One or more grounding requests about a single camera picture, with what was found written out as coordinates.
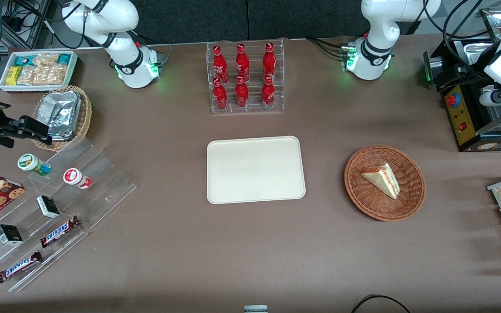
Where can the red cola bottle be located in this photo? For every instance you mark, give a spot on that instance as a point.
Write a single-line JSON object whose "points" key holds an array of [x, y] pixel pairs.
{"points": [[242, 64], [220, 96], [221, 65], [268, 94], [269, 63], [242, 94]]}

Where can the small grey white object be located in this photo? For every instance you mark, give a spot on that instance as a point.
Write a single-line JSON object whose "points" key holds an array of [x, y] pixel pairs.
{"points": [[255, 309]]}

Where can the red lid cup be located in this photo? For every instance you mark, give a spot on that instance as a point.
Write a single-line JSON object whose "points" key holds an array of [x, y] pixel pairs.
{"points": [[75, 177]]}

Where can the clear acrylic bottle rack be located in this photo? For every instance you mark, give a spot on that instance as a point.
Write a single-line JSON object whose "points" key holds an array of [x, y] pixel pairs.
{"points": [[255, 93]]}

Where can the white snack bin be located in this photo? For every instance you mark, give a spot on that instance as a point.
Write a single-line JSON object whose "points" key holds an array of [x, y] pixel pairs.
{"points": [[2, 84]]}

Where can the clear bag of crackers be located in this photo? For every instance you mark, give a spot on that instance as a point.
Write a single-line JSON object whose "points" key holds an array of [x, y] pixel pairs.
{"points": [[44, 74], [46, 59]]}

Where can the teal snack packet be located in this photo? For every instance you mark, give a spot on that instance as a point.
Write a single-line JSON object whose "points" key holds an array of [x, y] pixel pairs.
{"points": [[25, 60], [64, 59]]}

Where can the small wicker basket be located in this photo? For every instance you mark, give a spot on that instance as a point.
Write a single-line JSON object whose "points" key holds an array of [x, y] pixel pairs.
{"points": [[84, 117]]}

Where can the silver foil pack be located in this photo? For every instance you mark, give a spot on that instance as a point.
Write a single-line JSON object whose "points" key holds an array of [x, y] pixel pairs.
{"points": [[61, 114]]}

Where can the clear acrylic stepped stand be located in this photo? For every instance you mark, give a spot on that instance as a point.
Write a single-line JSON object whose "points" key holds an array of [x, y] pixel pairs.
{"points": [[98, 182]]}

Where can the round brown wicker basket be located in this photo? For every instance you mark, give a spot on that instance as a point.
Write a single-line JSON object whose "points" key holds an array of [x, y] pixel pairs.
{"points": [[363, 195]]}

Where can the yellow snack packet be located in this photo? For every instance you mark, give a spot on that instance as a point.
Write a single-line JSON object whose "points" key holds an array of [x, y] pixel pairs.
{"points": [[13, 75]]}

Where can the triangle sandwich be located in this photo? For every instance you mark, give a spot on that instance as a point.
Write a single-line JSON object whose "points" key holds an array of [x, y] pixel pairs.
{"points": [[383, 179]]}

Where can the Snickers bar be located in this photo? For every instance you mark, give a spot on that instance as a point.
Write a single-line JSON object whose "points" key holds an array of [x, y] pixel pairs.
{"points": [[19, 267], [59, 231]]}

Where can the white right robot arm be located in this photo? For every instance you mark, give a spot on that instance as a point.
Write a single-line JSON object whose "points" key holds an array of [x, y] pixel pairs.
{"points": [[120, 48]]}

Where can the small black box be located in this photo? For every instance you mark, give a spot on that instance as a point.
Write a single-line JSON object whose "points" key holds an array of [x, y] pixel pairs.
{"points": [[48, 207], [9, 234]]}

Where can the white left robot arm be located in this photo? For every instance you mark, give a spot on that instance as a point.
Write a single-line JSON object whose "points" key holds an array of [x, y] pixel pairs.
{"points": [[379, 26]]}

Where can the green lid cup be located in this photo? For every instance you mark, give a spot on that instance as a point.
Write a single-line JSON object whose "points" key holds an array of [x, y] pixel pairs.
{"points": [[32, 163]]}

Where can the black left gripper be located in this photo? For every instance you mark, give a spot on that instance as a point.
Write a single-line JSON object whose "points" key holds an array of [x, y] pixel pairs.
{"points": [[469, 66]]}

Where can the black machine with yellow panel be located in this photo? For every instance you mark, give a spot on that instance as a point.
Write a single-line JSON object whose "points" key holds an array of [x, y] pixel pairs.
{"points": [[463, 117]]}

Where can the cream plastic tray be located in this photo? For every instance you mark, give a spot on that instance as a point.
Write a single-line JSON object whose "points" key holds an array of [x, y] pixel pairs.
{"points": [[255, 169]]}

